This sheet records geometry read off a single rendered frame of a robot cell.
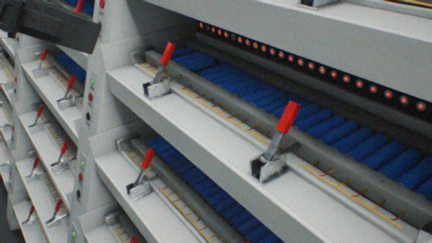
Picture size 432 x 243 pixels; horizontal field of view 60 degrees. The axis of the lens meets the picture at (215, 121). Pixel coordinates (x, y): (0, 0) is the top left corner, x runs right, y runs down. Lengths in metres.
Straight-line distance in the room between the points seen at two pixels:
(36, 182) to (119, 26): 0.82
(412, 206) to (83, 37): 0.34
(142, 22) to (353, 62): 0.50
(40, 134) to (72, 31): 0.99
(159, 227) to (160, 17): 0.40
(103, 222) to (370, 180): 0.66
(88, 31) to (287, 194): 0.26
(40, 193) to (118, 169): 0.64
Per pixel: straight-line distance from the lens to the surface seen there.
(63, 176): 1.11
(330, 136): 0.47
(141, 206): 0.68
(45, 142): 1.29
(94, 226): 0.92
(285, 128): 0.41
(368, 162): 0.44
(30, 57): 1.45
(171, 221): 0.64
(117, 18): 0.74
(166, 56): 0.61
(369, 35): 0.34
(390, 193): 0.40
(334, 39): 0.36
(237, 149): 0.47
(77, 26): 0.37
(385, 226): 0.39
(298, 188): 0.42
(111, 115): 0.79
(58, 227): 1.23
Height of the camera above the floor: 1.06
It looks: 19 degrees down
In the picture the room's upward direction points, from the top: 14 degrees clockwise
